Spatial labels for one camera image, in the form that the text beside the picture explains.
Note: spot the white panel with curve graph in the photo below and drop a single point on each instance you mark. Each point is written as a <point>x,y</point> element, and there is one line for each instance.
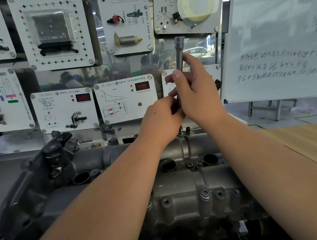
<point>125,99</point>

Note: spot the person's left forearm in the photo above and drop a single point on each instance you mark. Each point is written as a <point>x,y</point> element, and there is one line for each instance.
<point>99,203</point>

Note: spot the white panel with black plug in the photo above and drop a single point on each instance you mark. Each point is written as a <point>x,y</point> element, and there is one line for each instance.
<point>213,74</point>

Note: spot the whiteboard with handwriting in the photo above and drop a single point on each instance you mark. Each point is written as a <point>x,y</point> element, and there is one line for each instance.
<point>274,41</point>

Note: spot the person's right hand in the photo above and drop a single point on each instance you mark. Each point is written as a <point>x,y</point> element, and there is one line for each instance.
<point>201,94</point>

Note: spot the long silver socket tool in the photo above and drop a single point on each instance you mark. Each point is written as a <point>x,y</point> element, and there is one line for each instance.
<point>180,51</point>

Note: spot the white panel with clear box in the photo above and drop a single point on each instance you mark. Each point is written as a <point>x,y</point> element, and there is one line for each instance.
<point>53,30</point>

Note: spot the person's left hand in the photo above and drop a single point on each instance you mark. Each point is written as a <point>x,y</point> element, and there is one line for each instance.
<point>160,121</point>

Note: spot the white panel with injector parts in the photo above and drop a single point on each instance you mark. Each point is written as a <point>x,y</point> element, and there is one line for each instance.
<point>125,20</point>

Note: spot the person's right forearm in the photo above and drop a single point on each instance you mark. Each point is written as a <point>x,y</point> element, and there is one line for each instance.
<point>280,173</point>

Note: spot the person's right thumb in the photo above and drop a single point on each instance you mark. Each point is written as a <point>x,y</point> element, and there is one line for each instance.
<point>177,76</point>

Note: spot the small black bolts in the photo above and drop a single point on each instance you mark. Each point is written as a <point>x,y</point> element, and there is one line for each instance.
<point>107,128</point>

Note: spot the white panel with black valve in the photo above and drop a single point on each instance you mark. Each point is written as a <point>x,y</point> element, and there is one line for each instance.
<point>1,101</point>

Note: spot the person's left fingers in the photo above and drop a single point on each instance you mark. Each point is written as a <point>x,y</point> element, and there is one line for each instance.
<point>174,107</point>

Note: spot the gray whiteboard stand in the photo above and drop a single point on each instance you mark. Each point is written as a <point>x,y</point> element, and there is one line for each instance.
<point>276,109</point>

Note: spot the white panel with airflow sensor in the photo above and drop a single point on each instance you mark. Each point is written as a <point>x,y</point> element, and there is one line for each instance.
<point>61,111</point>

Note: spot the white panel with round disc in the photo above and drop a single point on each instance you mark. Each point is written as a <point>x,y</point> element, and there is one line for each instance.
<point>191,5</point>

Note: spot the gray engine cylinder head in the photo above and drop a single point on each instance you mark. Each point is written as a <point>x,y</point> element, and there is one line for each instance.
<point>183,195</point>

